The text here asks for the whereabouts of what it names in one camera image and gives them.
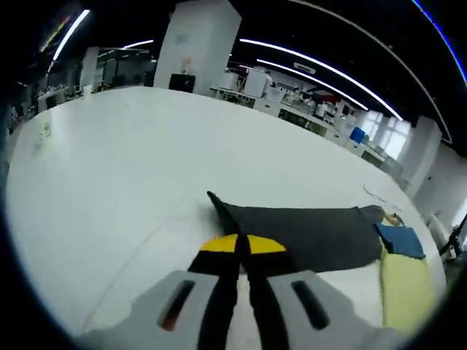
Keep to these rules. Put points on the ceiling light strip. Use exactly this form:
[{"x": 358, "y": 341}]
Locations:
[
  {"x": 71, "y": 34},
  {"x": 317, "y": 84},
  {"x": 328, "y": 69}
]

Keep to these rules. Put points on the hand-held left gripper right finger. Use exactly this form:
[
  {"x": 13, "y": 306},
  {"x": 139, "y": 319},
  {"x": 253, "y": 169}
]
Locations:
[{"x": 284, "y": 299}]

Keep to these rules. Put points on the bright window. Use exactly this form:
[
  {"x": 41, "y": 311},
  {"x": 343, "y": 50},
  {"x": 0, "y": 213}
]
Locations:
[{"x": 383, "y": 133}]

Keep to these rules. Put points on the row of white cabinets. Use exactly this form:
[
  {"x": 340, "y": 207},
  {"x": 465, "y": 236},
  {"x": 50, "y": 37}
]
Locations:
[{"x": 303, "y": 113}]

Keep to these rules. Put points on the yellow grey and blue garment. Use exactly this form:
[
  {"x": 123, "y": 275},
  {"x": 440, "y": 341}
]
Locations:
[{"x": 310, "y": 233}]

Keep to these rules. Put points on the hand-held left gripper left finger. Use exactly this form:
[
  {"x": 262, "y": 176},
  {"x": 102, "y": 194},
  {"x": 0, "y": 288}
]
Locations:
[{"x": 204, "y": 291}]

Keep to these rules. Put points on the wide white pillar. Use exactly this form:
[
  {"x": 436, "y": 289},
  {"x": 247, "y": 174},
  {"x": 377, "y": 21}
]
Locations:
[{"x": 197, "y": 47}]

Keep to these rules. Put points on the black box at pillar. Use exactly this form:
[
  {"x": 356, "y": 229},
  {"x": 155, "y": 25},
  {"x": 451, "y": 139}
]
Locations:
[{"x": 182, "y": 82}]

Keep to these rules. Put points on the blue storage bin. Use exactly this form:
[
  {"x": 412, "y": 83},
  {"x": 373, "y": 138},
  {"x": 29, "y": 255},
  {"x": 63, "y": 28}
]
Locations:
[{"x": 358, "y": 135}]

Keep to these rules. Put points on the narrow white pillar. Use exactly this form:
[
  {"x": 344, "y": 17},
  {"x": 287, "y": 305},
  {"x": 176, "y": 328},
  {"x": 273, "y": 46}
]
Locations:
[{"x": 421, "y": 156}]

